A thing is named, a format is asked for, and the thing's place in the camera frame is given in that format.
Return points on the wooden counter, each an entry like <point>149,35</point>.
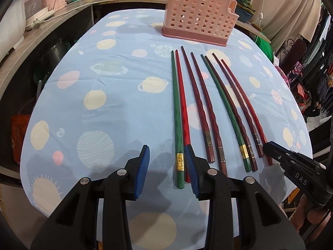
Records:
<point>65,11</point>

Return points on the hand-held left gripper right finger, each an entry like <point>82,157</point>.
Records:
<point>191,173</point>

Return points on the maroon twisted chopstick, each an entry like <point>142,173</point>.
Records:
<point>256,138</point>
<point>208,138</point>
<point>221,153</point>

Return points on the green chopstick gold band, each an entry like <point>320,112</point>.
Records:
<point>179,161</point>
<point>243,150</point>

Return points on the dark hanging clothes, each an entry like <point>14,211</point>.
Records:
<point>320,57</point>

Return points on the bright red chopstick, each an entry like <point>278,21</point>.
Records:
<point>182,104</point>

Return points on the beige curtain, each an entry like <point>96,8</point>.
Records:
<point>286,5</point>

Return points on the blue planet print tablecloth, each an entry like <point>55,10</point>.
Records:
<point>117,125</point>

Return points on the dark red chopstick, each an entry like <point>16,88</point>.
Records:
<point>262,135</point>

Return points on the person's right hand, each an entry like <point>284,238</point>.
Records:
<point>311,213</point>

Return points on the pink patterned cloth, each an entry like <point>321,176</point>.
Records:
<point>282,74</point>

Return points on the steel pot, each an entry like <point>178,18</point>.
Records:
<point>54,52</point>

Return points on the clear white kitchen appliance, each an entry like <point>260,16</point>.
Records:
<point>36,2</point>

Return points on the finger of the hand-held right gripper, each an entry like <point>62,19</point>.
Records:
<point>274,151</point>

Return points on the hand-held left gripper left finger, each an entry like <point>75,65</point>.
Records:
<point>141,173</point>

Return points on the pink perforated utensil basket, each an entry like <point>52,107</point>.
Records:
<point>195,36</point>

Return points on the blue tray with greens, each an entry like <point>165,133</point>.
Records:
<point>245,15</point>

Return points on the green bag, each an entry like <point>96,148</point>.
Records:
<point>265,47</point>

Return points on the white power plug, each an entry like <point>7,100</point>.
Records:
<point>33,24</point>

